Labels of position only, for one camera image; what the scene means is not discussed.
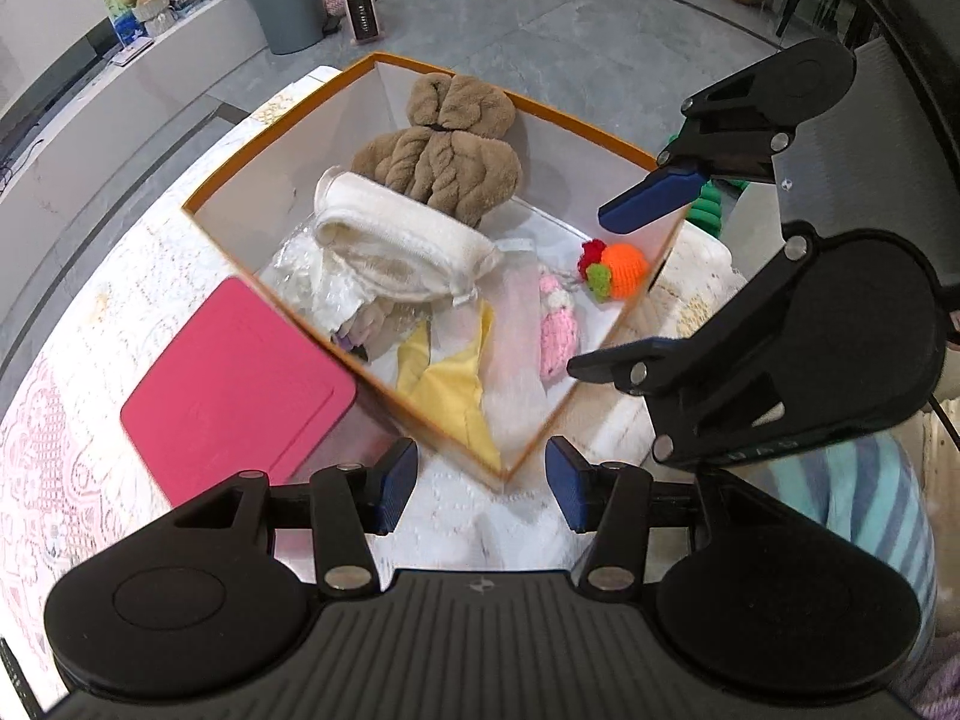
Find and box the pink crochet toy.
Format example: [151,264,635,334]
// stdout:
[537,273,580,385]

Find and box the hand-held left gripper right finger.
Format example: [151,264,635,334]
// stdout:
[545,436,775,599]

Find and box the person's striped teal clothing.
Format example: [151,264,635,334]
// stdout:
[750,431,940,720]

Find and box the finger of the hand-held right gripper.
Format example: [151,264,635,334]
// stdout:
[598,52,793,235]
[568,234,820,467]

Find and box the green crochet toy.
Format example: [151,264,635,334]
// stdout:
[685,177,728,242]

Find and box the brown plush towel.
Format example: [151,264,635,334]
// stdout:
[352,73,524,230]

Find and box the pink space heater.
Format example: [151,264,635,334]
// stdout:
[340,0,383,45]

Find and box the orange-rimmed cardboard box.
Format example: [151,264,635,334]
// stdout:
[182,52,691,494]

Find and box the green picture book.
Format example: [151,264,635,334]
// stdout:
[101,0,155,46]

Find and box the white towel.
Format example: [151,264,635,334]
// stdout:
[311,169,505,308]

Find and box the yellow cloth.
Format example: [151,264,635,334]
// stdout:
[395,300,503,470]

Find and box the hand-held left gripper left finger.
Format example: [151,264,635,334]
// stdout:
[174,437,419,599]

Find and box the red box lid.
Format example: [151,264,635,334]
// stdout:
[120,275,358,509]

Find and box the orange crochet toy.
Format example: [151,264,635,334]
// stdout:
[577,238,650,304]

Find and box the white tv cabinet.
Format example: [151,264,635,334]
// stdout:
[0,0,269,241]

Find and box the white lace plastic bag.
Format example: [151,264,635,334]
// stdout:
[272,231,395,342]

